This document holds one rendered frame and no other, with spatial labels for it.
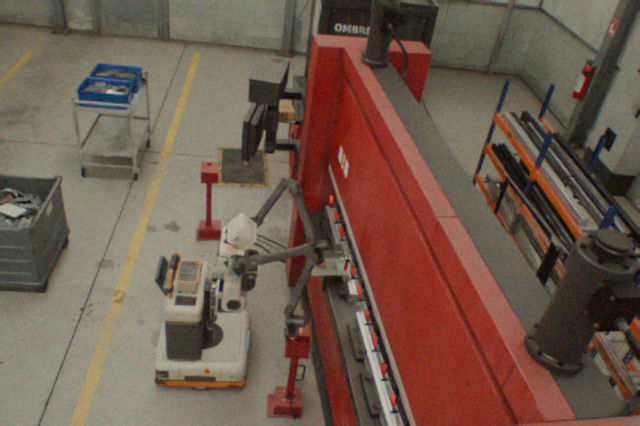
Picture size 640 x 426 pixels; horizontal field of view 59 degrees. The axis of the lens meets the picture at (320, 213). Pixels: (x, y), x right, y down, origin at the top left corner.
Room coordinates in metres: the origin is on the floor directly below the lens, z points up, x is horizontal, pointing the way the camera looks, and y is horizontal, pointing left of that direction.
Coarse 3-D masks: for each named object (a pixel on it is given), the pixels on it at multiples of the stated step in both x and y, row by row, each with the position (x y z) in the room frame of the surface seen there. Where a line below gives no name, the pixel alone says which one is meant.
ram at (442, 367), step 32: (352, 96) 3.63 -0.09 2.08; (352, 128) 3.49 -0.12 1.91; (352, 160) 3.36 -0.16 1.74; (384, 160) 2.80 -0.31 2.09; (352, 192) 3.23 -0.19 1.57; (384, 192) 2.68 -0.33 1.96; (352, 224) 3.11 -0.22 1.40; (384, 224) 2.57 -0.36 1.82; (416, 224) 2.23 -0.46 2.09; (384, 256) 2.47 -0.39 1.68; (416, 256) 2.11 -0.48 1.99; (384, 288) 2.36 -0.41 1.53; (416, 288) 2.02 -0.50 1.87; (448, 288) 1.80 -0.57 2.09; (384, 320) 2.26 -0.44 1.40; (416, 320) 1.93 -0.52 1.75; (448, 320) 1.69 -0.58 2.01; (416, 352) 1.85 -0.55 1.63; (448, 352) 1.62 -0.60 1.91; (480, 352) 1.47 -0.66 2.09; (416, 384) 1.76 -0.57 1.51; (448, 384) 1.54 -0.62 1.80; (480, 384) 1.37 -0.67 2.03; (416, 416) 1.67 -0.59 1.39; (448, 416) 1.46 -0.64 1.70; (480, 416) 1.31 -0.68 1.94; (512, 416) 1.21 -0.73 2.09
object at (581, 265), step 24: (576, 240) 1.36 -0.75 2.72; (600, 240) 1.31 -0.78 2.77; (624, 240) 1.32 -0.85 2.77; (576, 264) 1.30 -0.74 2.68; (600, 264) 1.26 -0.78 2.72; (624, 264) 1.26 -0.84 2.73; (576, 288) 1.28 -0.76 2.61; (600, 288) 1.23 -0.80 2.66; (624, 288) 1.21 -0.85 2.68; (552, 312) 1.31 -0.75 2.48; (576, 312) 1.26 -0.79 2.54; (600, 312) 1.19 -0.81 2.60; (624, 312) 1.18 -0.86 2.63; (528, 336) 1.34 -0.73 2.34; (552, 336) 1.28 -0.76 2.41; (576, 336) 1.25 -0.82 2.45; (552, 360) 1.25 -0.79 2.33; (576, 360) 1.26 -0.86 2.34
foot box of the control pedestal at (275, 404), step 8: (280, 392) 2.65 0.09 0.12; (296, 392) 2.67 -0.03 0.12; (272, 400) 2.65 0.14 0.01; (280, 400) 2.58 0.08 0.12; (296, 400) 2.60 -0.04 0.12; (272, 408) 2.58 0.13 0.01; (280, 408) 2.53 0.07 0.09; (288, 408) 2.54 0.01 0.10; (296, 408) 2.54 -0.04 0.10; (272, 416) 2.51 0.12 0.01; (280, 416) 2.52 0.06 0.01; (288, 416) 2.53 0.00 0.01
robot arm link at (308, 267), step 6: (312, 258) 2.70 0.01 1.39; (306, 264) 2.68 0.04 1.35; (312, 264) 2.68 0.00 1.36; (306, 270) 2.69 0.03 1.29; (312, 270) 2.71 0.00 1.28; (300, 276) 2.68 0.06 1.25; (306, 276) 2.67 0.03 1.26; (300, 282) 2.66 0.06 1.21; (306, 282) 2.67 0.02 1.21; (294, 288) 2.65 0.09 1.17; (300, 288) 2.64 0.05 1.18; (294, 294) 2.63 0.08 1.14; (300, 294) 2.63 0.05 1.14; (294, 300) 2.61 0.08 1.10; (288, 306) 2.59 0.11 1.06; (294, 306) 2.59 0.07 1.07
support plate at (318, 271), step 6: (330, 258) 3.20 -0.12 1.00; (336, 258) 3.21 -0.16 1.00; (342, 258) 3.22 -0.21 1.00; (324, 264) 3.12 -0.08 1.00; (330, 264) 3.13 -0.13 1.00; (318, 270) 3.05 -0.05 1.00; (324, 270) 3.06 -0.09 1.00; (330, 270) 3.07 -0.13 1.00; (336, 270) 3.07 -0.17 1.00; (312, 276) 2.98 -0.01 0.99; (318, 276) 2.99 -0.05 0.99; (324, 276) 3.01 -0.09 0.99; (330, 276) 3.02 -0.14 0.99
